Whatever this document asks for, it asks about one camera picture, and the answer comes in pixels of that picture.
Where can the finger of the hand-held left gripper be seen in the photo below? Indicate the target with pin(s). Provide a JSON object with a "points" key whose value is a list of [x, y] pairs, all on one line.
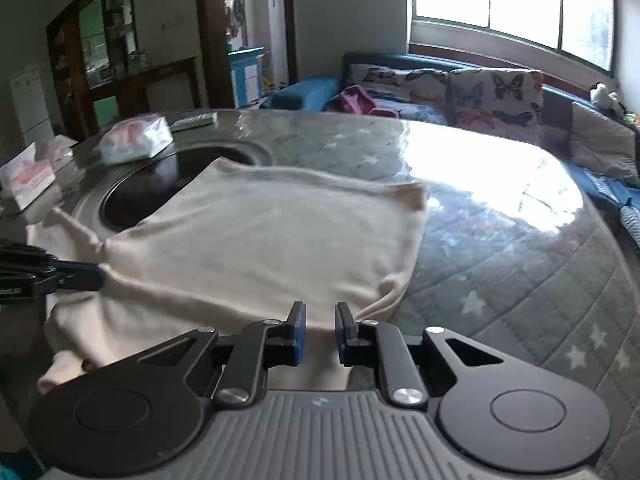
{"points": [[80, 276]]}

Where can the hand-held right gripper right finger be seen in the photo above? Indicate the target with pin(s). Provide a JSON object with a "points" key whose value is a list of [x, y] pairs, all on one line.
{"points": [[341, 334]]}

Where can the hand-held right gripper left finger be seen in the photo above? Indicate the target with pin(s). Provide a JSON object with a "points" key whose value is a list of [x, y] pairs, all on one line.
{"points": [[299, 334]]}

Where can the cream shirt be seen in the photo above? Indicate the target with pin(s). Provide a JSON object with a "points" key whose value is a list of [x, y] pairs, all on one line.
{"points": [[250, 240]]}

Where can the white tissue box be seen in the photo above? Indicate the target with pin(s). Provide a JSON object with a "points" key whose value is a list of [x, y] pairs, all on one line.
{"points": [[25, 180]]}

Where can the black round induction cooktop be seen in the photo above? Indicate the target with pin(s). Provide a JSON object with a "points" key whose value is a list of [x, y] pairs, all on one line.
{"points": [[145, 180]]}

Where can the small pink tissue pack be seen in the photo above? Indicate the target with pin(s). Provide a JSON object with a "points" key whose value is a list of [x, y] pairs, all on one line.
{"points": [[59, 150]]}

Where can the pink and white tissue pack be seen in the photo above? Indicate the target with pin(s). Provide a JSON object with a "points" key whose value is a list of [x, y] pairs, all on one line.
{"points": [[135, 140]]}

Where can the white refrigerator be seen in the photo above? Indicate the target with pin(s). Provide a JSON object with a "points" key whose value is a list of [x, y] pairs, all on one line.
{"points": [[30, 105]]}

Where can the grey remote control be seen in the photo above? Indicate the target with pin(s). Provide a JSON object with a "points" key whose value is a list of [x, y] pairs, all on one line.
{"points": [[192, 121]]}

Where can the dark wooden display cabinet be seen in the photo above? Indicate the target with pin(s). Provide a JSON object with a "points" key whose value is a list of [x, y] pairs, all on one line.
{"points": [[70, 85]]}

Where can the pink cloth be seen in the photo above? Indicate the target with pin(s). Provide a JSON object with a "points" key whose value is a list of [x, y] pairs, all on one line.
{"points": [[357, 100]]}

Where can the blue sofa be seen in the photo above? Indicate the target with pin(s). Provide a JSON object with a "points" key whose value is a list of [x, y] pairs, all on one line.
{"points": [[300, 92]]}

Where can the long butterfly print cushion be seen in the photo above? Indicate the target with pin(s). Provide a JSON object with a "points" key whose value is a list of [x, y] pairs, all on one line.
{"points": [[395, 85]]}

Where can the blue and white cabinet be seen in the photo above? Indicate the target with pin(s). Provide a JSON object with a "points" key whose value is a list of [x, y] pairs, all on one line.
{"points": [[245, 77]]}

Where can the large butterfly print cushion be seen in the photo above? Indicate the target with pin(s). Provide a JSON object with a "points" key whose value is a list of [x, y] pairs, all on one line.
{"points": [[495, 102]]}

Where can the blue towel sofa cover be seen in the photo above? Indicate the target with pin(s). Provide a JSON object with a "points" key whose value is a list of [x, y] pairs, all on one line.
{"points": [[630, 220]]}

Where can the grey cushion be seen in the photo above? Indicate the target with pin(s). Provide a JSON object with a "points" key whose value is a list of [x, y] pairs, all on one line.
{"points": [[605, 140]]}

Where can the white plush toy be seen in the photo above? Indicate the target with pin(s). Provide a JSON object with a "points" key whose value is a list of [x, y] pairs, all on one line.
{"points": [[602, 96]]}

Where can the dark wooden door frame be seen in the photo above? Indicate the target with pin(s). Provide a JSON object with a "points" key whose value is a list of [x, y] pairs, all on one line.
{"points": [[212, 35]]}

